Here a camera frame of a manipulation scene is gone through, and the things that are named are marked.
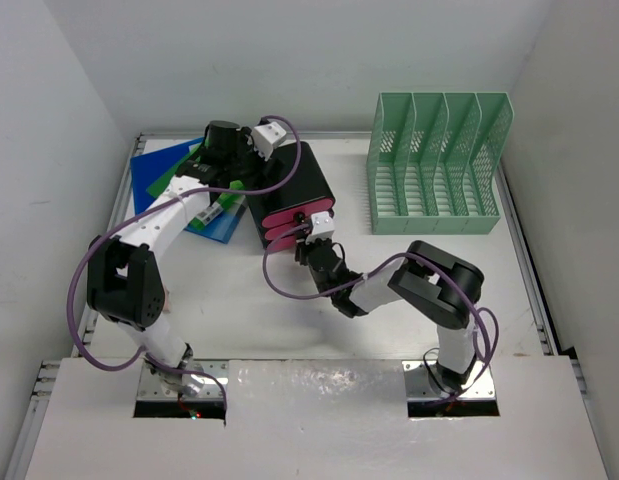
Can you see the pink drawer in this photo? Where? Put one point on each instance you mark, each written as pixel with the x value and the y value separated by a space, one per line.
pixel 286 215
pixel 299 218
pixel 287 242

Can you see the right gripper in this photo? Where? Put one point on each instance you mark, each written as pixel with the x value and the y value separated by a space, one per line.
pixel 303 248

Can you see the green plastic folder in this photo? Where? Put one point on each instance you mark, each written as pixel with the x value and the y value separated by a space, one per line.
pixel 220 197

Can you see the green file rack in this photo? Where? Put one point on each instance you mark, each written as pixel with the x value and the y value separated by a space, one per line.
pixel 432 159

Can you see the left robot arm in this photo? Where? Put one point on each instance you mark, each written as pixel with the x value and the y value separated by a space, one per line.
pixel 124 284

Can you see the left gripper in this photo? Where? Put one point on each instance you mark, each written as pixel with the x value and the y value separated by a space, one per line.
pixel 258 178

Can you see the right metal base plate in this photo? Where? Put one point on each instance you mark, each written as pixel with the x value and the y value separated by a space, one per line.
pixel 425 382

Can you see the white front cover board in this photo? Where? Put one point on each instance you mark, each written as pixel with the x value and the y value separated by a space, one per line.
pixel 319 420

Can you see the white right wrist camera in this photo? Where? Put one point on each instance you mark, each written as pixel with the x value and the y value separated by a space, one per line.
pixel 322 227

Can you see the blue plastic folder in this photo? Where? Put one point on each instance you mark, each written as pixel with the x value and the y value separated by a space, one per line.
pixel 152 169

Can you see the pink top drawer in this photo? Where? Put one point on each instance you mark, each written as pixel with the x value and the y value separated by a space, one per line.
pixel 286 215

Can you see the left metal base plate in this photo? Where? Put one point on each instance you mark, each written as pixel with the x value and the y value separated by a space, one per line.
pixel 157 386

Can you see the pink bottom drawer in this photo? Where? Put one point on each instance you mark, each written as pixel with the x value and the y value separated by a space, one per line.
pixel 287 242

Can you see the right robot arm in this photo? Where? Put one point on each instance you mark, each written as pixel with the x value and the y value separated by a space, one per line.
pixel 436 283

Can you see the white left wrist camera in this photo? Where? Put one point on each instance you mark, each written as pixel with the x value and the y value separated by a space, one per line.
pixel 266 138

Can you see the light blue notebook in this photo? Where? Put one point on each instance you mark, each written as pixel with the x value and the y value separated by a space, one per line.
pixel 219 221

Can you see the metal base plate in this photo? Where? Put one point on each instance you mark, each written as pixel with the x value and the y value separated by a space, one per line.
pixel 425 382
pixel 157 386

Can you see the black drawer cabinet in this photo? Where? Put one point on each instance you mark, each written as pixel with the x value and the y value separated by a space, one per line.
pixel 308 183

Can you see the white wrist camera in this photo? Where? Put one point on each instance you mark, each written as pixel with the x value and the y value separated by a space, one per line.
pixel 266 138
pixel 322 227

